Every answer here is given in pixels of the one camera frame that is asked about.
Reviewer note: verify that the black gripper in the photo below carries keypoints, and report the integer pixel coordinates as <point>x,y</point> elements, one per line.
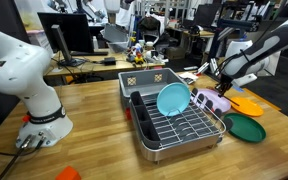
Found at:
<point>224,83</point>

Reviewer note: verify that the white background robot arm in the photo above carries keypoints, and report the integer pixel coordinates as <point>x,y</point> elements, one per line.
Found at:
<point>111,10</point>

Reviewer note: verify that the pink plate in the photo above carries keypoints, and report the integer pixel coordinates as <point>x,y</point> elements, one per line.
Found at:
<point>217,103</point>

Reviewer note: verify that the yellow plate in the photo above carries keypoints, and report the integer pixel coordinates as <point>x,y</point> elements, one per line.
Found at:
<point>250,108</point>

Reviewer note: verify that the green plate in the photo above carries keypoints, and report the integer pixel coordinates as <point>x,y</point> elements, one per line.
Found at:
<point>245,128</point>

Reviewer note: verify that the teal plate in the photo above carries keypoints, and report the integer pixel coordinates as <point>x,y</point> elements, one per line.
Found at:
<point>173,99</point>

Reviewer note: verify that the blue tape patch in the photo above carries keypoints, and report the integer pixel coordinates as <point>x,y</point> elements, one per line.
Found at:
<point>239,89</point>

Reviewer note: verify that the white paper box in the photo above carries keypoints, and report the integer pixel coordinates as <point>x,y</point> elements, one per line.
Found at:
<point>188,77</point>

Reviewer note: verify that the white headset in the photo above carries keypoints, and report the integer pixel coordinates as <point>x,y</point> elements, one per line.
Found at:
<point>158,56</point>

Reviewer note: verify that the gray plastic bin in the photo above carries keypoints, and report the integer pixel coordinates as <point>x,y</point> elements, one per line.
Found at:
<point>144,83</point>

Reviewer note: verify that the black office chair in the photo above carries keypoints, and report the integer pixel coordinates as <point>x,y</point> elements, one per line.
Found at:
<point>150,28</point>

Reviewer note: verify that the black power adapter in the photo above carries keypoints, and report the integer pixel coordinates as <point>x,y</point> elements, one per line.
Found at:
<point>109,61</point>

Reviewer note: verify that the gray tilted tray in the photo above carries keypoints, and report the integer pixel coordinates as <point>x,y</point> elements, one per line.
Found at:
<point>115,35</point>

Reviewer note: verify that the wooden background desk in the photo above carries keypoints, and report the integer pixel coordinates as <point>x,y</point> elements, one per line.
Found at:
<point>94,66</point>

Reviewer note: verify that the white bottle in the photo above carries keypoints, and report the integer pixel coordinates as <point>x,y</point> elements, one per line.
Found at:
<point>95,43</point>

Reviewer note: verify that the black keyboard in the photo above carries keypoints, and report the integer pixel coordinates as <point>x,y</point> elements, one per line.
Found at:
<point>89,53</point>

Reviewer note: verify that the black computer monitor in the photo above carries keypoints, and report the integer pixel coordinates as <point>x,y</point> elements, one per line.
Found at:
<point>67,31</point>

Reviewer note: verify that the small orange container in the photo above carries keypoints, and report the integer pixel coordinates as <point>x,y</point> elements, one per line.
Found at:
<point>67,174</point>

